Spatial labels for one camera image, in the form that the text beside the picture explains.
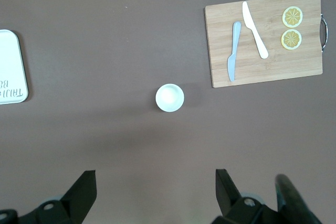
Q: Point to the white plastic knife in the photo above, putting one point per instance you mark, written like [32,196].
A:
[248,19]

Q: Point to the yellow lemon slice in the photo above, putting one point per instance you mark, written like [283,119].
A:
[292,16]
[291,39]

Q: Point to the wooden cutting board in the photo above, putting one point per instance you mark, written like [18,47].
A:
[275,64]

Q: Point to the white tray with bear print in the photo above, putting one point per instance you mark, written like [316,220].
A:
[10,61]

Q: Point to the white IKEA cup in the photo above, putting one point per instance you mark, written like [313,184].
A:
[169,97]

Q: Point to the light blue plastic knife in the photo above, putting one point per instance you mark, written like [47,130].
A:
[231,64]

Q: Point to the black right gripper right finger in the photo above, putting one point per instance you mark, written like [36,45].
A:
[228,200]

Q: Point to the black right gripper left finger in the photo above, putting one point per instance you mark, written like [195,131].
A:
[76,200]

